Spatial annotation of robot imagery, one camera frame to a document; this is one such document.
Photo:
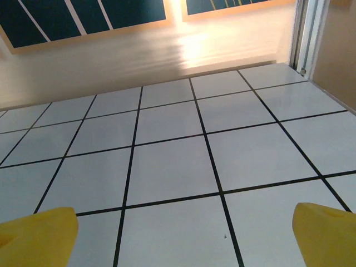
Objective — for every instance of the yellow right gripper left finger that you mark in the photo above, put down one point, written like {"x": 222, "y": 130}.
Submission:
{"x": 36, "y": 239}

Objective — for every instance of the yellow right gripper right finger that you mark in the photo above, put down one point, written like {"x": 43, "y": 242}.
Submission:
{"x": 328, "y": 239}

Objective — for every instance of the aluminium frame post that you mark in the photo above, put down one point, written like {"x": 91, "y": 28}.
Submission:
{"x": 308, "y": 36}

